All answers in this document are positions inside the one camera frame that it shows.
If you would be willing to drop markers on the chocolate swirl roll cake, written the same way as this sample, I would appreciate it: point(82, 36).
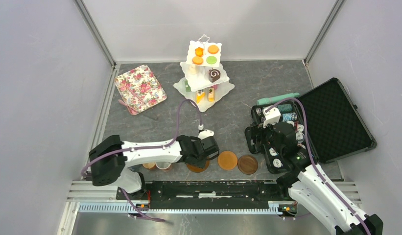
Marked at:
point(214, 75)

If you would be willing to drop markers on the white three-tier dessert stand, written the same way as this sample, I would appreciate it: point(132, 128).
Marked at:
point(201, 80)

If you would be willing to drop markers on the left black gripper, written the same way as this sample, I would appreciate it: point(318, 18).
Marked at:
point(201, 163)

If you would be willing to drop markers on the cream round pastry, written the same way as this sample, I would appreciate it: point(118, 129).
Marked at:
point(193, 69)

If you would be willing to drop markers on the teal cylindrical handle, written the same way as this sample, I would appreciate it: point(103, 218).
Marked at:
point(275, 99)

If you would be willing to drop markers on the green round macaron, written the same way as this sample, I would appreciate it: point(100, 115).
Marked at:
point(211, 60)

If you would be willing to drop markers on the orange yellow cake piece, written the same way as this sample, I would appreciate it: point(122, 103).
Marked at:
point(211, 95)

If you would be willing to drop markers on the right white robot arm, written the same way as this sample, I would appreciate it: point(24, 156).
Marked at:
point(303, 180)

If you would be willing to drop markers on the orange mug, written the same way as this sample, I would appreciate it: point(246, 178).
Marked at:
point(149, 166)

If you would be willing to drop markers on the orange round macaron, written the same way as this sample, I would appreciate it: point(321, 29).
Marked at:
point(197, 60)
point(213, 49)

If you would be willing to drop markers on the light blue chip stack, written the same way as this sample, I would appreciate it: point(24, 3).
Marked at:
point(289, 117)

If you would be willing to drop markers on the black open carrying case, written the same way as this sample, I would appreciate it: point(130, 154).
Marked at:
point(334, 124)

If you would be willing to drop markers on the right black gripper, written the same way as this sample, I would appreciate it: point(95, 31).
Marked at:
point(261, 130)

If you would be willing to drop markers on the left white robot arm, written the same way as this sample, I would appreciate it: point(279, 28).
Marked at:
point(110, 161)

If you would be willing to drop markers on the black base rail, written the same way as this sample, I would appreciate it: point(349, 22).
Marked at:
point(215, 195)

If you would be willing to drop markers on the floral rectangular tray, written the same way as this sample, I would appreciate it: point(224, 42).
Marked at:
point(141, 79)

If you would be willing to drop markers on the green chip stack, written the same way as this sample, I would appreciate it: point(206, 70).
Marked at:
point(285, 108)

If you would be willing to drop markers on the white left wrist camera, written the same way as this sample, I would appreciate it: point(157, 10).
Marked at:
point(204, 133)

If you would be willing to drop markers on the yellow cake slice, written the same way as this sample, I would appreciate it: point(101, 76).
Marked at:
point(200, 94)

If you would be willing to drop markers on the white mug pink handle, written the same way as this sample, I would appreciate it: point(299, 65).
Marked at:
point(165, 166)

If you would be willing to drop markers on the orange star pastry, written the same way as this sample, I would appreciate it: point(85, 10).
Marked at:
point(199, 52)

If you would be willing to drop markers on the light orange wooden coaster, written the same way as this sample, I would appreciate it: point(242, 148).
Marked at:
point(227, 160)

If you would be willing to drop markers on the pink-tipped metal tongs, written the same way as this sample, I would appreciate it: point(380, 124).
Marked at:
point(135, 102)

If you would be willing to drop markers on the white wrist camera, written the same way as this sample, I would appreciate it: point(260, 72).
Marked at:
point(271, 116)
point(204, 133)

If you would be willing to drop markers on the green square cake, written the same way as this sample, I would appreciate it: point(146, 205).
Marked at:
point(187, 86)

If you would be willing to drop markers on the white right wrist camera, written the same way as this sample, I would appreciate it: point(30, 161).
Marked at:
point(271, 116)

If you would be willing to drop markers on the dark brown wooden coaster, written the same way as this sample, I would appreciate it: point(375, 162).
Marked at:
point(247, 164)

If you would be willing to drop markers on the large brown wooden saucer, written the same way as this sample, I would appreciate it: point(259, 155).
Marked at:
point(198, 168)

